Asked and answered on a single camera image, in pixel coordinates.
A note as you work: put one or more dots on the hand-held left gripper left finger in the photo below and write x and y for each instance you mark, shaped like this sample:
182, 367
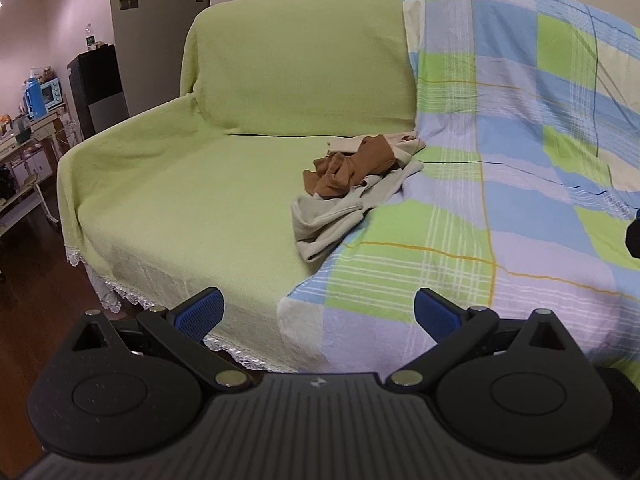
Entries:
197, 312

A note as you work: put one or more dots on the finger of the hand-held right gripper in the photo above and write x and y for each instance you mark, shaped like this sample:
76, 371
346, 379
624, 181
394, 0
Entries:
635, 237

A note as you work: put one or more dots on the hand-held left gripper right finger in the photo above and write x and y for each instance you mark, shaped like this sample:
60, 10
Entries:
440, 315

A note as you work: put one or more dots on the beige garment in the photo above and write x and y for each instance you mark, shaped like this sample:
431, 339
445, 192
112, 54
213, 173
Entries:
330, 220

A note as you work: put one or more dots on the green covered sofa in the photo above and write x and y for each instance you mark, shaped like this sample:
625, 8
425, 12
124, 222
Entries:
200, 190

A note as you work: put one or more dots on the blue green checked sheet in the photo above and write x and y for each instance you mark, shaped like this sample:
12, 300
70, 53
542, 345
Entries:
525, 160

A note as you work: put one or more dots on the brown garment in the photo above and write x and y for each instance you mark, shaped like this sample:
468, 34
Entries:
350, 167

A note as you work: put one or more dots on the black fridge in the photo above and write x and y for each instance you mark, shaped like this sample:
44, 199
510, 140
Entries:
97, 90

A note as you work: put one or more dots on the white desk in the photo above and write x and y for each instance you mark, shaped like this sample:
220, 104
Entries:
30, 135

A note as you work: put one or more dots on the light blue microwave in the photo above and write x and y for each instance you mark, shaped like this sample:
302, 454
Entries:
51, 94

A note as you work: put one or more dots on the blue thermos jug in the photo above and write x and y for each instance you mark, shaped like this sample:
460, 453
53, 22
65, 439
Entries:
34, 97

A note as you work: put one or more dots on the clear bottle green label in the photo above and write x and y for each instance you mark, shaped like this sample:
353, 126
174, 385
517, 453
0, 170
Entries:
90, 39

